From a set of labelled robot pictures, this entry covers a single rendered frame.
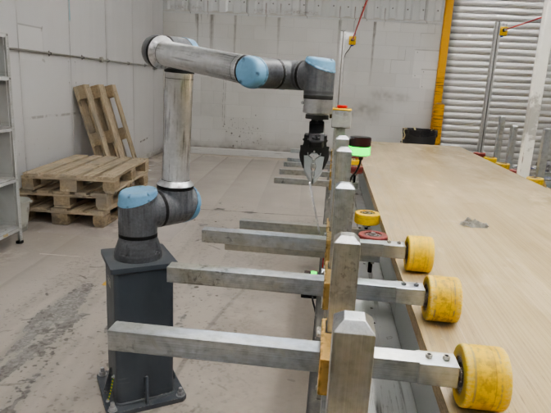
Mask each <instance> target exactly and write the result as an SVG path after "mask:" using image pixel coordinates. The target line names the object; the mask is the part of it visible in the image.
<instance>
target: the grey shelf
mask: <svg viewBox="0 0 551 413"><path fill-rule="evenodd" d="M3 41H4V48H3ZM4 53H5V60H4ZM5 64H6V71H5ZM6 75H7V76H6ZM6 81H7V82H6ZM7 98H8V105H7ZM8 108H9V115H8ZM9 120H10V126H9ZM10 131H11V138H10ZM11 154H12V160H11ZM12 165H13V172H12ZM13 176H14V177H13ZM14 188H15V194H14ZM15 199H16V205H15ZM16 222H17V226H16ZM17 232H18V240H17V241H16V243H18V244H22V243H23V242H24V240H23V237H22V225H21V213H20V190H19V179H18V167H17V155H16V133H15V121H14V109H13V97H12V86H11V63H10V52H9V40H8V34H7V33H3V32H0V240H2V239H4V238H6V237H8V236H10V235H12V234H14V233H17Z"/></svg>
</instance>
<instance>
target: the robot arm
mask: <svg viewBox="0 0 551 413"><path fill-rule="evenodd" d="M141 53H142V56H143V59H144V60H145V62H146V63H147V64H148V65H150V66H151V67H154V68H157V69H161V70H163V69H164V73H165V90H164V120H163V149H162V178H161V179H160V180H158V181H157V188H155V187H153V186H133V187H129V188H124V189H122V190H121V191H120V192H119V194H118V202H117V206H118V240H117V243H116V247H115V249H114V252H113V253H114V259H115V260H117V261H119V262H123V263H128V264H143V263H149V262H153V261H157V260H159V259H161V258H162V256H163V250H162V246H161V244H160V242H159V239H158V237H157V228H158V227H162V226H167V225H174V224H179V223H184V222H187V221H189V220H193V219H194V218H196V217H197V216H198V214H199V212H200V210H201V207H200V206H201V205H202V201H201V197H200V194H199V192H198V191H197V189H196V188H195V187H194V183H193V182H192V181H191V180H190V179H189V168H190V148H191V129H192V110H193V90H194V73H197V74H200V75H207V76H211V77H214V78H218V79H224V80H228V81H232V82H235V83H239V84H241V85H243V86H244V87H246V88H249V89H280V90H285V89H289V90H303V94H304V95H303V100H304V101H301V104H304V105H303V112H304V113H307V114H306V115H305V118H306V119H312V120H311V121H310V122H309V133H305V135H304V138H303V141H304V142H303V145H300V152H299V158H300V161H301V163H302V166H303V170H304V172H305V175H306V177H307V179H308V181H310V182H311V184H314V183H315V182H316V181H317V180H318V179H319V177H320V175H321V172H322V171H323V170H324V168H325V166H326V163H327V162H328V159H329V148H330V147H327V146H326V143H327V142H328V140H327V134H325V122H324V121H323V120H329V116H328V115H330V114H332V111H333V96H334V85H335V72H336V70H335V60H333V59H330V58H322V57H310V56H307V57H306V58H305V61H295V60H283V59H275V58H267V57H257V56H252V55H247V54H245V55H242V54H237V53H232V52H224V51H219V50H215V49H210V48H201V47H199V46H198V44H197V43H196V42H195V41H194V40H192V39H187V38H185V37H174V36H167V35H160V34H154V35H151V36H148V37H147V38H146V39H145V40H144V41H143V44H142V47H141ZM312 152H313V153H317V154H318V155H319V157H317V158H316V159H315V165H316V169H315V170H314V176H313V178H312V168H311V164H312V157H310V156H309V155H310V154H311V153H312Z"/></svg>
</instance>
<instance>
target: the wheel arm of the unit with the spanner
mask: <svg viewBox="0 0 551 413"><path fill-rule="evenodd" d="M225 250H232V251H241V252H260V253H270V254H280V255H291V256H309V257H320V258H325V253H324V252H312V251H302V250H292V249H282V248H272V247H253V246H243V245H233V244H225ZM359 261H366V262H370V263H371V264H374V262H376V263H380V256H362V255H360V260H359Z"/></svg>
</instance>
